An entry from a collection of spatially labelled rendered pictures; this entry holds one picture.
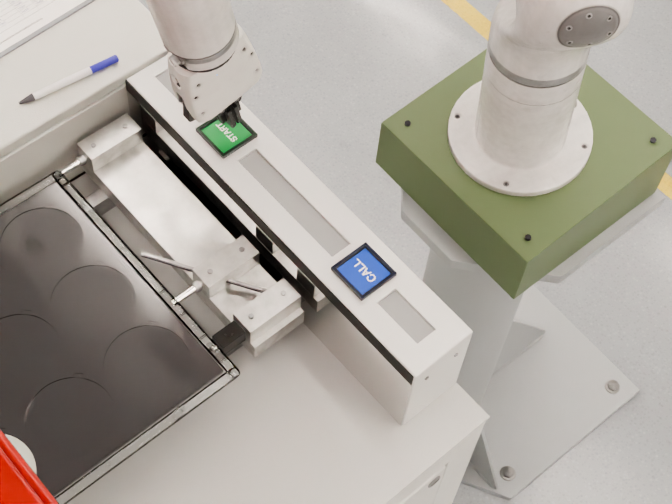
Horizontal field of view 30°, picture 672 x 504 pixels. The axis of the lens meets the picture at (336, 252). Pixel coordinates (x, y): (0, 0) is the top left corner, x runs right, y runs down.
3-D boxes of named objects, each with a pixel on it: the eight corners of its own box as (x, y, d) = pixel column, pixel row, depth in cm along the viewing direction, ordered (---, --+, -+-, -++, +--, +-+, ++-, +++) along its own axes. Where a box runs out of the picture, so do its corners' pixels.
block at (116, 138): (93, 172, 164) (91, 159, 161) (78, 155, 165) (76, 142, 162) (143, 141, 167) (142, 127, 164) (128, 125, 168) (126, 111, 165)
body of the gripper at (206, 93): (186, 86, 137) (206, 134, 147) (257, 29, 139) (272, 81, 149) (145, 44, 140) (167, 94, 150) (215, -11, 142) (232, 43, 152)
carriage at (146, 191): (254, 358, 154) (254, 348, 152) (81, 168, 167) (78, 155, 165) (304, 322, 157) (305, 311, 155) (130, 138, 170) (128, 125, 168)
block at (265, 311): (250, 343, 152) (250, 332, 150) (232, 324, 153) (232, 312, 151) (300, 307, 155) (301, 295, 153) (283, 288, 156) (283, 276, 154)
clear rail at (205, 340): (233, 382, 148) (233, 377, 147) (50, 177, 162) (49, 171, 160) (242, 376, 149) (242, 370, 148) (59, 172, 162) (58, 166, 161)
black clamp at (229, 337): (223, 356, 151) (223, 346, 148) (212, 343, 151) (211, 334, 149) (246, 340, 152) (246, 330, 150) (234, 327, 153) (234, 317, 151)
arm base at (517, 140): (540, 57, 172) (560, -36, 156) (620, 159, 164) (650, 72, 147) (420, 112, 167) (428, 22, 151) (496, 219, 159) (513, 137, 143)
